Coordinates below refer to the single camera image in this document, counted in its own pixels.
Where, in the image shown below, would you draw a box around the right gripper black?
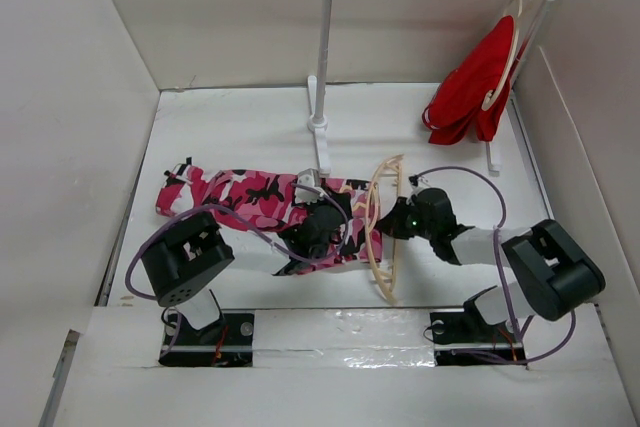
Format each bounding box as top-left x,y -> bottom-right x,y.
374,196 -> 436,240

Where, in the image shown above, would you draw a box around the pink camouflage trousers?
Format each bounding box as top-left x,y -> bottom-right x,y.
156,159 -> 369,276

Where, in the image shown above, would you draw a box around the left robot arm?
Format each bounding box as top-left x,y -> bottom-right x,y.
129,201 -> 350,345

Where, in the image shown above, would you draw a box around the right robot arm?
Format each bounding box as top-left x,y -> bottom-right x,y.
375,188 -> 606,341

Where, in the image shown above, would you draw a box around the wooden hanger with red garment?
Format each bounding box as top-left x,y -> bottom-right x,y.
479,0 -> 551,112

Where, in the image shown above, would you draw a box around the silver tape strip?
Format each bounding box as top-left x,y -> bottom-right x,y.
252,308 -> 435,369

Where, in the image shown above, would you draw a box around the red garment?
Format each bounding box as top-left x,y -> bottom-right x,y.
422,15 -> 516,146

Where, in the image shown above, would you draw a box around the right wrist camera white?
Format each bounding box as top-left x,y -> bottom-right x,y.
408,174 -> 430,197

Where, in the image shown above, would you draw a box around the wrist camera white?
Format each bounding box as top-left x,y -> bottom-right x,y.
408,174 -> 430,197
293,168 -> 325,205

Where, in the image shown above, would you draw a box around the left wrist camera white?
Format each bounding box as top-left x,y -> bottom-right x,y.
293,168 -> 325,205

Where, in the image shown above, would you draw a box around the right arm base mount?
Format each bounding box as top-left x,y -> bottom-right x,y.
423,299 -> 526,367

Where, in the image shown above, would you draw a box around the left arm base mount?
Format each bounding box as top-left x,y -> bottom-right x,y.
159,309 -> 255,368

